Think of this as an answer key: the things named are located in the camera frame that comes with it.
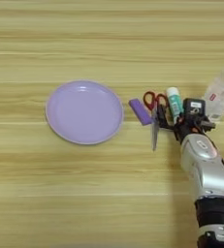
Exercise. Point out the white green glue stick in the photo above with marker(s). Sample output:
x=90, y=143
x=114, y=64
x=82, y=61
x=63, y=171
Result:
x=175, y=101

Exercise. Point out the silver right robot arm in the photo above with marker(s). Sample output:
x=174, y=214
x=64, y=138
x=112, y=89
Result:
x=207, y=168

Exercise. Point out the purple rectangular block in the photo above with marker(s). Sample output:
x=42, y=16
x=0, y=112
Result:
x=140, y=111

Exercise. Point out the black box with white label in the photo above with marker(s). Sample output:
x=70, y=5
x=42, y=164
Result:
x=194, y=107

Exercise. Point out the purple round plate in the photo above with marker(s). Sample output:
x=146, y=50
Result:
x=84, y=112

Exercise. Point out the clear bottle with red cap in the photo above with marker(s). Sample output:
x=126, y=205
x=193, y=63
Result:
x=221, y=92

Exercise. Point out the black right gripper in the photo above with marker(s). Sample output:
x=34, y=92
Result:
x=189, y=126

